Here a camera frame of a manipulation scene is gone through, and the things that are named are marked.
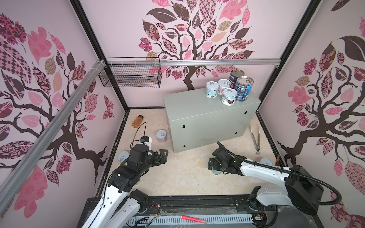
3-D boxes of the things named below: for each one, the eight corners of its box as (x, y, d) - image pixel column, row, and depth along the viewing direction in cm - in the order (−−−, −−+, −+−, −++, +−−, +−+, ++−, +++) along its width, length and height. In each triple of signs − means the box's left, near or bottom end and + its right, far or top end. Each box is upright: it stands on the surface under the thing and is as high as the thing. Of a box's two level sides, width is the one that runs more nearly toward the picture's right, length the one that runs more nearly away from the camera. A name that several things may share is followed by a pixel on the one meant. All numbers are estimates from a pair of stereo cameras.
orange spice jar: (131, 127, 110) (130, 124, 107) (138, 117, 117) (137, 114, 114) (138, 128, 109) (137, 126, 107) (144, 118, 116) (143, 115, 114)
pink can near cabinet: (156, 143, 101) (155, 138, 96) (158, 134, 105) (156, 129, 101) (166, 143, 101) (165, 138, 96) (167, 134, 105) (166, 129, 101)
